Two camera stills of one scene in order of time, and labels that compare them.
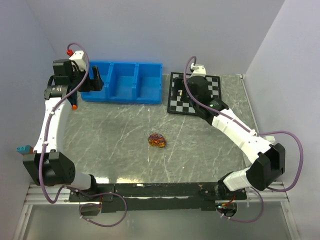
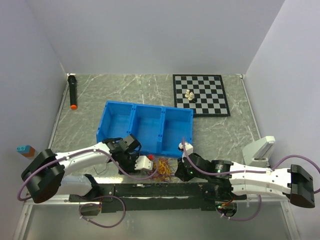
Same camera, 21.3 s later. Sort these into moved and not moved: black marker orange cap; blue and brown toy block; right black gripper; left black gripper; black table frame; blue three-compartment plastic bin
Moved: right black gripper; left black gripper; blue three-compartment plastic bin
Not moved: black marker orange cap; black table frame; blue and brown toy block
